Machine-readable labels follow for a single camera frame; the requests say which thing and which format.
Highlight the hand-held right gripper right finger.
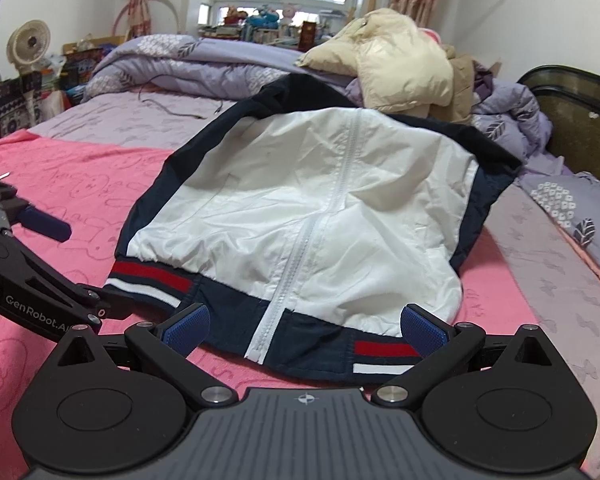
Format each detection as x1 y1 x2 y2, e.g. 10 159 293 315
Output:
370 302 556 406

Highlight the dark bed headboard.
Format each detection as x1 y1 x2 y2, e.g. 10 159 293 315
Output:
517 65 600 176

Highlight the purple leaf-print quilt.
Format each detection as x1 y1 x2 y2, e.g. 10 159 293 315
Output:
82 34 556 176

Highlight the pink hula hoop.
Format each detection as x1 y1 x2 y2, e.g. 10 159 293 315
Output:
112 0 186 41

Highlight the colourful printed box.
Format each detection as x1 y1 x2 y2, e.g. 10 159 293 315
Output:
60 47 106 93

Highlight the white and navy zip jacket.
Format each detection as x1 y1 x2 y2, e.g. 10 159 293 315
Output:
102 72 523 383

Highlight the pink rabbit-print blanket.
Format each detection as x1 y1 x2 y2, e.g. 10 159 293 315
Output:
0 129 541 466

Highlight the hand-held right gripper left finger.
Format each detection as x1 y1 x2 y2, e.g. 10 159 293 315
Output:
50 302 238 406

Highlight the purple patterned pillow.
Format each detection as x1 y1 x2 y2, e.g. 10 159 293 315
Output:
517 172 600 286

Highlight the tan garment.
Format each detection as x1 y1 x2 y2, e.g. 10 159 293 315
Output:
430 45 481 126

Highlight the blue plush toy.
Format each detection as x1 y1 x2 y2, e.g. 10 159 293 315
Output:
247 5 281 28

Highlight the white electric fan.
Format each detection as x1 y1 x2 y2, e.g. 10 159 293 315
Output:
6 20 52 81

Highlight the black and white patterned bag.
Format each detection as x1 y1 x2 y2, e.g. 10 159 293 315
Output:
0 77 43 148

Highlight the dark red box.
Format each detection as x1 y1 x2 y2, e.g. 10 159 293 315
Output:
301 20 319 52

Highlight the cream down jacket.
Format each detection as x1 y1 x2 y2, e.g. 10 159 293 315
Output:
295 8 456 116

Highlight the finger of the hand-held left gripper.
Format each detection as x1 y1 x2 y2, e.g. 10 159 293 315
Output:
77 282 133 322
15 202 72 242

